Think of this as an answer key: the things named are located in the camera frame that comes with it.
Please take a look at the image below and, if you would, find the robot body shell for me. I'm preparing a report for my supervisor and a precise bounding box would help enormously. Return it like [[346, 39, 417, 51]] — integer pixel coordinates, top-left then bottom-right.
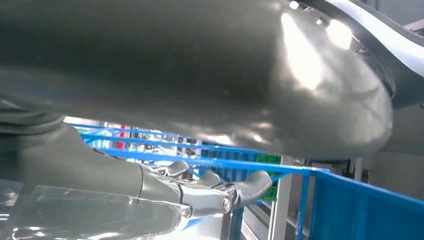
[[298, 0, 424, 110]]

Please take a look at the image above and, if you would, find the blue metal shelf rack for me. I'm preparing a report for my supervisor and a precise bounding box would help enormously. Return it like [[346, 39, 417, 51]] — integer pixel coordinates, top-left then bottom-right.
[[64, 122, 424, 240]]

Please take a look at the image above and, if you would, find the green plastic crate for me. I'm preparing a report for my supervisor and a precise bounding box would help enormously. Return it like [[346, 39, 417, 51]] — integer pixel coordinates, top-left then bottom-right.
[[255, 152, 282, 202]]

